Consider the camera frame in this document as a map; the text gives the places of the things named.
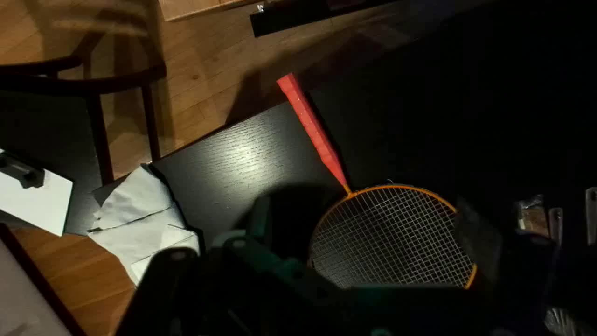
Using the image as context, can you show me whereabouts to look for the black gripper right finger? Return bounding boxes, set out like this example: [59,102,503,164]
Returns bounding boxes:
[452,197,508,295]

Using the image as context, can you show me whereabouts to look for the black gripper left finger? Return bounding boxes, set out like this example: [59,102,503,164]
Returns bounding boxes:
[118,246,206,336]

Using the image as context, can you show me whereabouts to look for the crumpled white cloth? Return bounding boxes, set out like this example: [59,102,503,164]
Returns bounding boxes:
[87,162,202,287]

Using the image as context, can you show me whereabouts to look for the white paper sheet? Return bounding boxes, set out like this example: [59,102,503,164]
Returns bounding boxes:
[0,162,77,239]

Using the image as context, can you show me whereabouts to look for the small black object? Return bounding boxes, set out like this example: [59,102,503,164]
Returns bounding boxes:
[0,149,47,190]

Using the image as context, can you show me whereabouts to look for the dark wooden chair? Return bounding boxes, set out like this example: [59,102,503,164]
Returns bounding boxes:
[0,24,170,188]

